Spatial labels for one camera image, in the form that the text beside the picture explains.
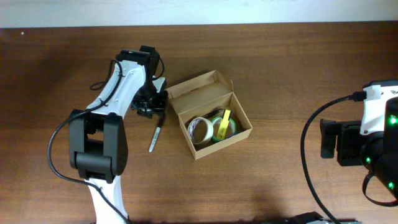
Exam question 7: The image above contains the green tape roll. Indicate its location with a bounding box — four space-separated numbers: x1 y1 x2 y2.
211 116 237 142

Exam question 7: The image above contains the yellow highlighter marker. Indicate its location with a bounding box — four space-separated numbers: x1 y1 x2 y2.
216 109 231 140

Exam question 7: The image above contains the black ballpoint pen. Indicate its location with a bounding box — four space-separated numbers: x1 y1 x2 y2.
203 108 223 118

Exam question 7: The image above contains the white masking tape roll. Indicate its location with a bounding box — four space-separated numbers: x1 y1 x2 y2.
187 117 213 145

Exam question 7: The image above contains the cardboard box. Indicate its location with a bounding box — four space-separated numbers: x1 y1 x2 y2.
167 70 252 160

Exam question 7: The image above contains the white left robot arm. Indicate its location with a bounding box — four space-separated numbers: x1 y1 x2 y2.
68 45 168 223

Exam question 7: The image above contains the black sharpie marker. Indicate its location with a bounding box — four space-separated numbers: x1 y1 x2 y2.
149 117 165 153

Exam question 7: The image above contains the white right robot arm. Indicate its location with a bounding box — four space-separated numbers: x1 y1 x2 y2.
320 80 397 207

